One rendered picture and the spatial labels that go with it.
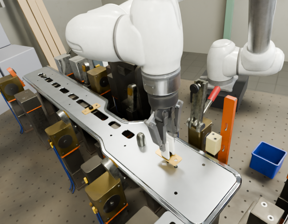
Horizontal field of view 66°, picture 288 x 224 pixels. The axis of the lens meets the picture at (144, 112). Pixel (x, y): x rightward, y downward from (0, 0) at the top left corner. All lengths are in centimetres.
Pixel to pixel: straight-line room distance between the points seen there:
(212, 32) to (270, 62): 258
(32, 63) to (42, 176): 154
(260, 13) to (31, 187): 128
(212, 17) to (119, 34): 335
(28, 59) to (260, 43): 208
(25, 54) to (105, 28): 206
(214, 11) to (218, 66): 244
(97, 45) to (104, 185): 37
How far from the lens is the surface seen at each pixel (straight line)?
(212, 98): 76
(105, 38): 49
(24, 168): 136
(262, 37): 118
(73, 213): 106
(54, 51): 346
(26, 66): 253
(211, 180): 68
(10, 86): 145
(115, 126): 90
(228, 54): 134
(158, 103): 52
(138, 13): 44
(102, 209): 67
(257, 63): 129
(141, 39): 45
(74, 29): 55
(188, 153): 74
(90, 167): 77
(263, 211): 56
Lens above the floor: 155
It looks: 36 degrees down
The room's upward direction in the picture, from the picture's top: 9 degrees counter-clockwise
